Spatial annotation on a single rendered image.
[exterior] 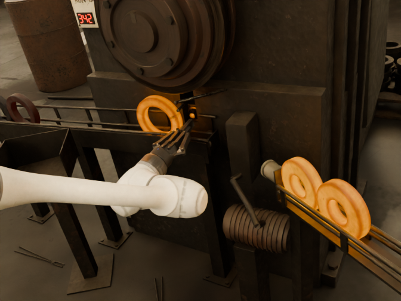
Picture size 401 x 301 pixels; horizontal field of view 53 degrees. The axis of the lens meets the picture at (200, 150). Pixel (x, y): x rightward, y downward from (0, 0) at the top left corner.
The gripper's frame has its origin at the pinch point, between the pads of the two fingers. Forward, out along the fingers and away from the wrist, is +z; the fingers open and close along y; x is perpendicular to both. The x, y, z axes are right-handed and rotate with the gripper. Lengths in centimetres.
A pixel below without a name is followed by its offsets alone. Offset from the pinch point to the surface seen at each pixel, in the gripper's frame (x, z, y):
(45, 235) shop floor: -73, -19, -98
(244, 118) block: 5.5, 1.9, 22.1
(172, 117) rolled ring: 3.3, 0.4, -5.5
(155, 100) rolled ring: 9.4, 0.8, -11.4
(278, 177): -3.6, -12.5, 37.6
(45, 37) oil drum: -33, 144, -244
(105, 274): -71, -28, -47
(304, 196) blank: -4, -18, 47
